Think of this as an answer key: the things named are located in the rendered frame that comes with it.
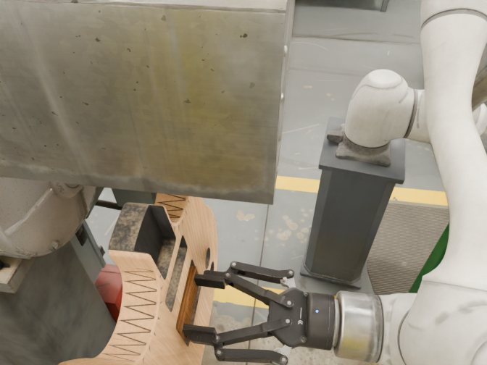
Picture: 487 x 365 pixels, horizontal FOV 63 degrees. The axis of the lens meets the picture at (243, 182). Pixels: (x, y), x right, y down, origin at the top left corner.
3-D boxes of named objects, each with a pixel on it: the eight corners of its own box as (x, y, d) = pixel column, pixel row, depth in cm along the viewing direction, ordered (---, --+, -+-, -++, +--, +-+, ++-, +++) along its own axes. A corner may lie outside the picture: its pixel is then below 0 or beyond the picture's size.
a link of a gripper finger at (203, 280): (222, 282, 59) (224, 277, 59) (177, 275, 59) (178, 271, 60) (225, 289, 61) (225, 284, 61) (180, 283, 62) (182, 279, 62)
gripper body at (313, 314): (329, 360, 56) (264, 350, 58) (330, 302, 61) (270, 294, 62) (337, 347, 50) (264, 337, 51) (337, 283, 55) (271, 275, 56)
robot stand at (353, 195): (309, 229, 200) (329, 116, 149) (364, 240, 194) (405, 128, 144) (299, 275, 182) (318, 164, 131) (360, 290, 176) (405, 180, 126)
